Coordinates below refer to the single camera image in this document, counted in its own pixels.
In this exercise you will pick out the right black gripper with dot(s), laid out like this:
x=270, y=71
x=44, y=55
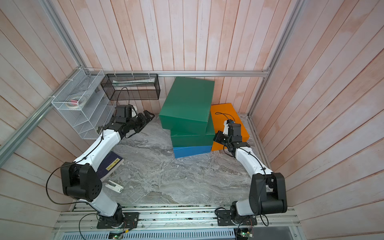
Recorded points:
x=218, y=138

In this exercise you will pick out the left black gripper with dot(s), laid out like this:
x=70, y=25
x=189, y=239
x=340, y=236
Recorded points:
x=143, y=120

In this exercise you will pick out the orange shoebox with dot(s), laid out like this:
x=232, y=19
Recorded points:
x=221, y=113

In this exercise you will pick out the large green shoebox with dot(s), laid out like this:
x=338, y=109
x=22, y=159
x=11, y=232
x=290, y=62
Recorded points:
x=180, y=139

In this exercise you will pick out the small green shoebox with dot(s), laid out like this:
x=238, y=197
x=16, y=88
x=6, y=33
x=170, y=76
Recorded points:
x=187, y=106

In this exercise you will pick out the blue shoebox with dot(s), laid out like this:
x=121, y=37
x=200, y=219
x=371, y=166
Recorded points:
x=181, y=152

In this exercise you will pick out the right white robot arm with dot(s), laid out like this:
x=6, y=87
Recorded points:
x=268, y=189

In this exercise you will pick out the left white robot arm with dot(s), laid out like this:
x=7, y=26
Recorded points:
x=79, y=178

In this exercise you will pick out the black mesh basket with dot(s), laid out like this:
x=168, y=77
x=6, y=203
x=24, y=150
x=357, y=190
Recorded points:
x=151, y=92

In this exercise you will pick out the paper in mesh basket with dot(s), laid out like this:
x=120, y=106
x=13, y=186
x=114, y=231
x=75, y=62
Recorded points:
x=134, y=83

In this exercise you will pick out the dark blue book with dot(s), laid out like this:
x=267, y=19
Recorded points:
x=109, y=164

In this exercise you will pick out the tape roll on shelf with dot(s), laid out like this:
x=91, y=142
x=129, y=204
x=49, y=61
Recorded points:
x=75, y=102

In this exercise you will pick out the white small device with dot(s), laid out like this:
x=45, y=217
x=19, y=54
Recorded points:
x=114, y=186

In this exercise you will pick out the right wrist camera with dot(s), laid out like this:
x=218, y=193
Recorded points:
x=226, y=126

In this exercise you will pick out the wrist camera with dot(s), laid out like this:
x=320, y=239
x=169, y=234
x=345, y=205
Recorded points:
x=226, y=126
x=133, y=111

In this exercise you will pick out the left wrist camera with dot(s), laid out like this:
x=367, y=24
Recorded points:
x=133, y=111

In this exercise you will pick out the white wire shelf rack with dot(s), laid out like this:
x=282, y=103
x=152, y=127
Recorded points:
x=98, y=109

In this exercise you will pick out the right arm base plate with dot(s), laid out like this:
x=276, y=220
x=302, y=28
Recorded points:
x=227, y=218

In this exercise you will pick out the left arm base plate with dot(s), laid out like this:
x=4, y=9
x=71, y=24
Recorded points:
x=127, y=220

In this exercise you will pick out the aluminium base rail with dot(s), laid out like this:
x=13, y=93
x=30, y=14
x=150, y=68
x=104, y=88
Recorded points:
x=83, y=219

